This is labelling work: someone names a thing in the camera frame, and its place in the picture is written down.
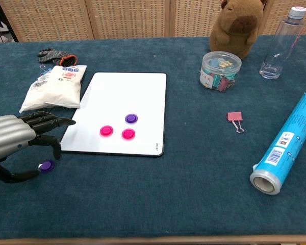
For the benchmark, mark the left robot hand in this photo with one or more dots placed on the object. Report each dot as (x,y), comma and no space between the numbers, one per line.
(7,135)

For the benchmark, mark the purple round magnet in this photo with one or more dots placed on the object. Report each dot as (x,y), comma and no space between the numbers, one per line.
(48,166)
(131,118)

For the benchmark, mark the pink round magnet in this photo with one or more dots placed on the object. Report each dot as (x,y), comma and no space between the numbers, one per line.
(106,130)
(128,133)

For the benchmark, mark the pink binder clip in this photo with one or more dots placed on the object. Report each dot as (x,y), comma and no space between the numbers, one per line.
(234,116)

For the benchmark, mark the white powder bag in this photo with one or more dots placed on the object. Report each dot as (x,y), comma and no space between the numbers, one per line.
(53,94)

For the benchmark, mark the grey knit glove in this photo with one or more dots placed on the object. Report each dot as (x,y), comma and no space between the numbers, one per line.
(51,56)

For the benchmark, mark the white magnetic board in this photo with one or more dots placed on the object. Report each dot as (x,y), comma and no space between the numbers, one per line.
(132,92)

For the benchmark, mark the woven folding screen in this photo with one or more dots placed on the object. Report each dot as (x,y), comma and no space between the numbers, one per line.
(127,18)

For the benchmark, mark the blue table mat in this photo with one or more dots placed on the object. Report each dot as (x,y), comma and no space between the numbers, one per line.
(193,166)

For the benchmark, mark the clear jar of binder clips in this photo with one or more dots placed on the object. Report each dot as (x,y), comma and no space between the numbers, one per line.
(219,74)

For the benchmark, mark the brown capybara plush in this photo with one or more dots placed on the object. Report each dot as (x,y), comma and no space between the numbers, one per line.
(234,30)

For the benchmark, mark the blue cling film roll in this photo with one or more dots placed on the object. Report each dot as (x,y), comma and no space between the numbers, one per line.
(288,137)

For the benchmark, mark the clear plastic water bottle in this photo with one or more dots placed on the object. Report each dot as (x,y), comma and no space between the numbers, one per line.
(283,43)

